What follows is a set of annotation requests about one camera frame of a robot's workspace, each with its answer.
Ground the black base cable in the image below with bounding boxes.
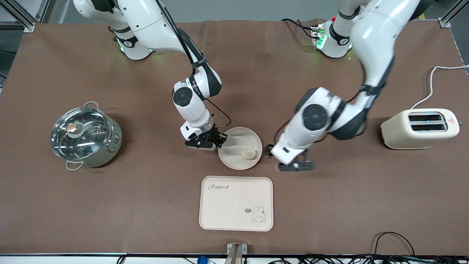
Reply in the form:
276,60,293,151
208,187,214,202
281,18,316,39

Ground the pale green electric pot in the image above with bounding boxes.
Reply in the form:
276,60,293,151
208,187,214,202
51,101,123,171

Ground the white toaster power cord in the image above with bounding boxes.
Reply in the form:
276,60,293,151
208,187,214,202
409,64,469,110

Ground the black cable bundle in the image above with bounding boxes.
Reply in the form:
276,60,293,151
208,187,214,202
267,254,469,264

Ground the metal table bracket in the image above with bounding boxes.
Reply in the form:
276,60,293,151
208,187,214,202
226,243,248,264

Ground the aluminium frame post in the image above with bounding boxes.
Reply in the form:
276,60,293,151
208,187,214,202
0,0,50,33
438,0,469,29

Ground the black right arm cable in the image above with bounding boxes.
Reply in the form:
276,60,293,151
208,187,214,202
156,0,232,129

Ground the round cream plate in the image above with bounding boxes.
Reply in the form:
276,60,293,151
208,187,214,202
218,126,263,171

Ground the white two-slot toaster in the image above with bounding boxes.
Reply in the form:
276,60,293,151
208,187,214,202
380,107,463,150

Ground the green-lit circuit box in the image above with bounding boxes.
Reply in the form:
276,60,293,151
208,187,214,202
311,23,328,50

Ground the cream tray with rabbit print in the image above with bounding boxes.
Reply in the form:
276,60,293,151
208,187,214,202
199,176,274,232

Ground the glass pot lid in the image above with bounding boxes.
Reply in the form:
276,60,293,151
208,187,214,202
51,106,111,161

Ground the black looped cable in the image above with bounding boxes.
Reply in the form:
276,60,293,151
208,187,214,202
373,231,417,259

